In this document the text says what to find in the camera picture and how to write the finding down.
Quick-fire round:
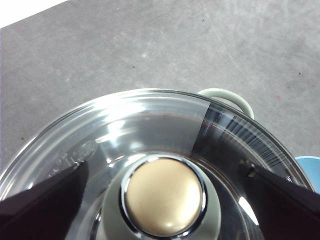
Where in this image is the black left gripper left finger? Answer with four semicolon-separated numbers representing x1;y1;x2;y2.
0;161;90;240

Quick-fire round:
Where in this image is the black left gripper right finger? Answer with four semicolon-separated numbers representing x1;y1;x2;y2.
238;159;320;240

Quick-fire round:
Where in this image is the glass lid with green knob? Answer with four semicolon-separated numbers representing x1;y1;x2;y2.
0;87;314;240

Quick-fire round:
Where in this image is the pale green electric steamer pot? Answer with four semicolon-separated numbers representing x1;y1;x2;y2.
196;87;256;121

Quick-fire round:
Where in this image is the blue ribbed bowl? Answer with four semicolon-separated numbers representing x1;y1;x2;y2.
294;155;320;195

